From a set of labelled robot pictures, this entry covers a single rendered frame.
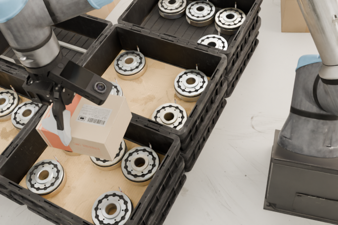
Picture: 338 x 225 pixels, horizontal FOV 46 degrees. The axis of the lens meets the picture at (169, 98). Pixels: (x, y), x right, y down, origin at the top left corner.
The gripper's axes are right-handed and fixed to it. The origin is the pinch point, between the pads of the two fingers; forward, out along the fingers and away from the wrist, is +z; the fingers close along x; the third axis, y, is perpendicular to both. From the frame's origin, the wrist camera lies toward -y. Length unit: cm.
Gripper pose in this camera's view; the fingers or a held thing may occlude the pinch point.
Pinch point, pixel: (84, 118)
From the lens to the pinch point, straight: 88.6
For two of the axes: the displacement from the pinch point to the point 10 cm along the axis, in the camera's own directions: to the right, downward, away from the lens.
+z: 1.3, 6.0, 7.9
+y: -9.5, -1.7, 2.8
